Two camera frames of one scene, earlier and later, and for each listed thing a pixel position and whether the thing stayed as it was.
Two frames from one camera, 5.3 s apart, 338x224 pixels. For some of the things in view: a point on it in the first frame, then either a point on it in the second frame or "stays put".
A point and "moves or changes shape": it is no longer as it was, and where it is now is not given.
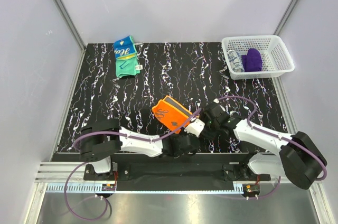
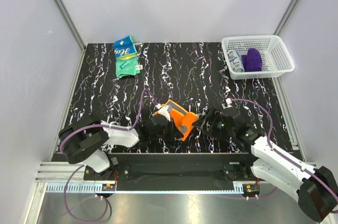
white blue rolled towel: x=235 y=61 stays put
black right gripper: x=208 y=134 stays put
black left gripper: x=182 y=133 to x=173 y=135
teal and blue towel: x=126 y=57 stays put
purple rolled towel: x=252 y=62 stays put
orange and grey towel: x=171 y=112 moves or changes shape
